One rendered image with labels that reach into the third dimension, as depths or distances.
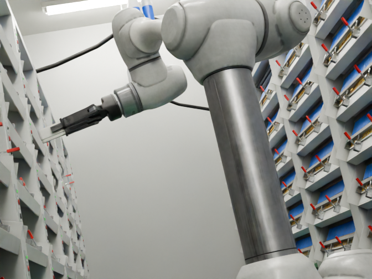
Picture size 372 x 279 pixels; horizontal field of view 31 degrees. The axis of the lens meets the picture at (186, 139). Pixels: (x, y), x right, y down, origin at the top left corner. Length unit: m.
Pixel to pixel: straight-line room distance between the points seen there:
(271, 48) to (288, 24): 0.06
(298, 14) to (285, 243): 0.48
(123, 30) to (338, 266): 0.93
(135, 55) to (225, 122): 0.66
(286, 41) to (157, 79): 0.57
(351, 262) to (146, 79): 0.84
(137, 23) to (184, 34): 0.59
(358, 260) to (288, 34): 0.48
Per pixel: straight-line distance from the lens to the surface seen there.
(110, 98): 1.92
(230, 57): 1.33
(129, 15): 1.94
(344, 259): 1.38
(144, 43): 1.89
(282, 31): 1.43
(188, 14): 1.33
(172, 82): 1.93
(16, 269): 2.06
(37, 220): 2.77
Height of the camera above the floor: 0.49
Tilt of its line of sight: 12 degrees up
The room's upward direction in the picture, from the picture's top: 12 degrees counter-clockwise
